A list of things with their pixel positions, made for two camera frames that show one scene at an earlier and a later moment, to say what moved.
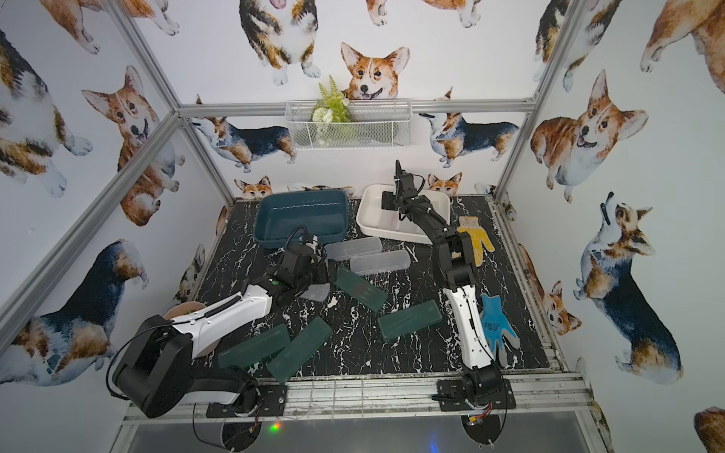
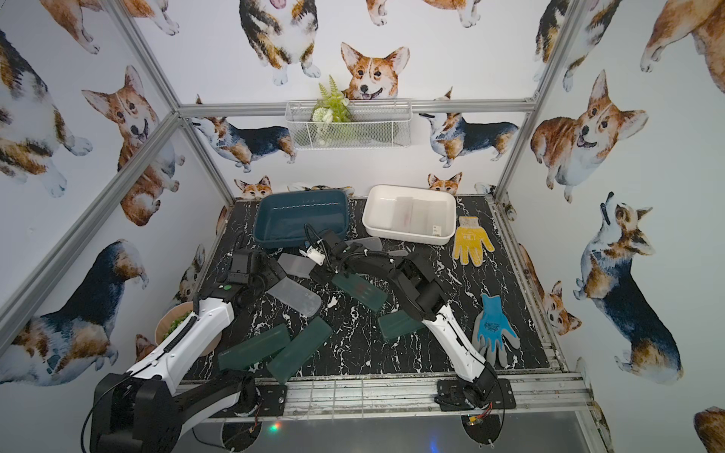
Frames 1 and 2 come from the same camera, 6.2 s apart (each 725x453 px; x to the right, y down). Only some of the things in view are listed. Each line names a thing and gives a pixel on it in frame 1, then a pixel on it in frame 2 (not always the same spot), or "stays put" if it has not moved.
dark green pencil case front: x=290 y=362 stays put
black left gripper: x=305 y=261 -> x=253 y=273
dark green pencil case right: x=409 y=319 stays put
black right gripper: x=386 y=199 -> x=319 y=276
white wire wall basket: x=373 y=124 stays put
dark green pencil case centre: x=364 y=290 stays put
